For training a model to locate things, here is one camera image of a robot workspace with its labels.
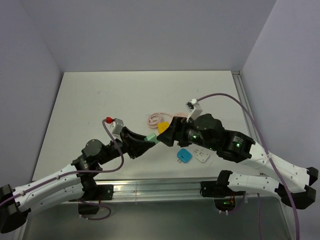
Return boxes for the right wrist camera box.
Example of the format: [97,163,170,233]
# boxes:
[186,98,203,123]

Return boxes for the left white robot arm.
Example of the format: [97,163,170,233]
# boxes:
[0,127,158,234]

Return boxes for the aluminium front rail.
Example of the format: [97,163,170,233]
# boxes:
[59,177,248,204]

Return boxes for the pink coiled cord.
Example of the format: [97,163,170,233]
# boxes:
[146,112,173,130]

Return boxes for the yellow cube socket adapter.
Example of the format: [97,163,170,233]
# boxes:
[157,121,170,134]

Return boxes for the aluminium rail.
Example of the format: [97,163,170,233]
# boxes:
[59,177,248,204]
[231,71,262,145]

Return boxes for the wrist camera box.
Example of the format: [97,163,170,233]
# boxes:
[110,118,124,136]
[186,98,203,123]

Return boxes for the pink round power strip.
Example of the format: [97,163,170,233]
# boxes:
[173,112,189,118]

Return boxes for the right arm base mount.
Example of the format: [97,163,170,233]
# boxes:
[199,180,246,216]

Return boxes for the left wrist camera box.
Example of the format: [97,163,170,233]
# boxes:
[110,118,124,136]

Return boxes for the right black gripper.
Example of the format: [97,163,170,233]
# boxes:
[156,115,218,151]

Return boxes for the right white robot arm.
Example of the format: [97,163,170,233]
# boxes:
[157,113,319,210]

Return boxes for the blue plug adapter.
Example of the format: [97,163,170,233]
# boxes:
[176,148,193,164]

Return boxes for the aluminium right rail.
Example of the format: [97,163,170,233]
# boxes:
[231,71,262,145]

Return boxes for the white plug adapter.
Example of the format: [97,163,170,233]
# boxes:
[194,148,210,163]

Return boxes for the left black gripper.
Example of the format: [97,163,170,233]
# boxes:
[97,126,155,165]

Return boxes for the green plug adapter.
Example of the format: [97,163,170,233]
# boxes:
[144,133,159,144]

